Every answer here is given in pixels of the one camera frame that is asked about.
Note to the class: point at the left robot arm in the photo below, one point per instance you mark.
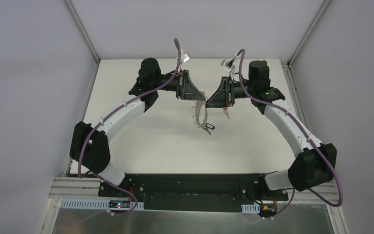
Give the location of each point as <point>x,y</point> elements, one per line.
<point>90,141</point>

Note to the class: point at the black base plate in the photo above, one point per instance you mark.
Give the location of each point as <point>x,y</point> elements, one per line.
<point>195,192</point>

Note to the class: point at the key with red tag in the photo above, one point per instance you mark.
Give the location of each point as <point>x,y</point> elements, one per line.
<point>226,112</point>

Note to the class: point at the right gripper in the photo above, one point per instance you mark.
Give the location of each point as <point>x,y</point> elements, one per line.
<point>232,91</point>

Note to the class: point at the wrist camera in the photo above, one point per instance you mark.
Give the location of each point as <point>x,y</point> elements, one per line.
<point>228,64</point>
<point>184,57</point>

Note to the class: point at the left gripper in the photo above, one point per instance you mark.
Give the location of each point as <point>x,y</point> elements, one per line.
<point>178,84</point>

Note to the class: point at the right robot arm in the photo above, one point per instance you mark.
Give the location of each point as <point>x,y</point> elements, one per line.
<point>314,160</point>

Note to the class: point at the left controller board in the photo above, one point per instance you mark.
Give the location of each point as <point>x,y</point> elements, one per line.
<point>119,204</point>

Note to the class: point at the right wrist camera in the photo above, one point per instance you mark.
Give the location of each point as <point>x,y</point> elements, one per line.
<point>228,64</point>

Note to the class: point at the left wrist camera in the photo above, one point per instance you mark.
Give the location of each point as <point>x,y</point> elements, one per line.
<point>184,57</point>

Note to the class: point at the controller board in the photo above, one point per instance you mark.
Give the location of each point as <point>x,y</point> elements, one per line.
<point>119,204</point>
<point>268,210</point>

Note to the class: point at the right controller board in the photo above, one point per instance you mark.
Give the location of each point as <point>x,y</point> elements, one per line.
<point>268,210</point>

